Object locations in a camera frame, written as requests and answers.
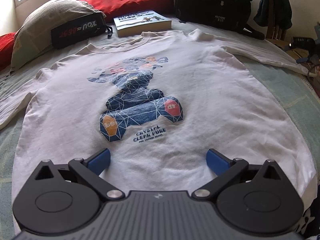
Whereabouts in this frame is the wooden chair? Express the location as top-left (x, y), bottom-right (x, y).
top-left (266, 18), bottom-right (286, 41)

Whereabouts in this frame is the black pencil case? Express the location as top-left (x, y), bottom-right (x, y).
top-left (51, 12), bottom-right (113, 49)

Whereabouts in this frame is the red pillow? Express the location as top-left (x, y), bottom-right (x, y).
top-left (1, 0), bottom-right (174, 69)

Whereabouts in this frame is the beige pillow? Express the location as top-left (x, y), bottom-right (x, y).
top-left (10, 0), bottom-right (99, 72)

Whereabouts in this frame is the white printed sweatshirt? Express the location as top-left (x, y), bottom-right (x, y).
top-left (0, 28), bottom-right (318, 230)

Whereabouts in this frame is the dark jacket on chair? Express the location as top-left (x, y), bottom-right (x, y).
top-left (253, 0), bottom-right (292, 30)

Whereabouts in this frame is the paperback book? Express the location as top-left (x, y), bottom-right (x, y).
top-left (114, 10), bottom-right (172, 37)

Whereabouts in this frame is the black backpack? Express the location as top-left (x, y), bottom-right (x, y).
top-left (174, 0), bottom-right (265, 40)

